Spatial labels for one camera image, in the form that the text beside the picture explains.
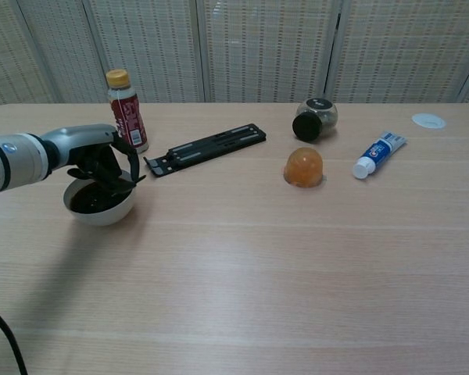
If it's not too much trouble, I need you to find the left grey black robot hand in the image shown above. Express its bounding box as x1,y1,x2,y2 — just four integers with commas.
41,123,141,192

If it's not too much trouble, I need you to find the small black plastic spoon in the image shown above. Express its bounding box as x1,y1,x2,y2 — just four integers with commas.
101,174,147,195

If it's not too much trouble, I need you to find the white bowl with dark liquid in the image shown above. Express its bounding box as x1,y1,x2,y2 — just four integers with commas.
62,177,137,227

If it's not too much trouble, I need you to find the yellow-capped bottle with red label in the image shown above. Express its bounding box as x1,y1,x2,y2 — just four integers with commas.
105,69,150,155

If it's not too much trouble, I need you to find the black folding laptop stand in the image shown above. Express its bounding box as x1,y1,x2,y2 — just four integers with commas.
142,123,268,179

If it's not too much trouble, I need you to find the white woven folding screen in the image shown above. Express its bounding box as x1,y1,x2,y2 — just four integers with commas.
0,0,469,113

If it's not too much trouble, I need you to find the orange jelly cup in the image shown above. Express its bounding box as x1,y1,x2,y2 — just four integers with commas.
283,147,324,189

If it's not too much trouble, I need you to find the glass jar with black lid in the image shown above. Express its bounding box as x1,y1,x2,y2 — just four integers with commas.
292,97,339,142

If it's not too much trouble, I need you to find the blue white toothpaste tube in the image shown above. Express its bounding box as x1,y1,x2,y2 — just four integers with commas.
352,130,409,180

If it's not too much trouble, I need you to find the white round table grommet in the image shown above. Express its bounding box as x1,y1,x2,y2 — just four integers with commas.
411,112,448,129

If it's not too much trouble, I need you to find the black cable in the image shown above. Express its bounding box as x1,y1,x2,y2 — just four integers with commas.
0,298,28,375

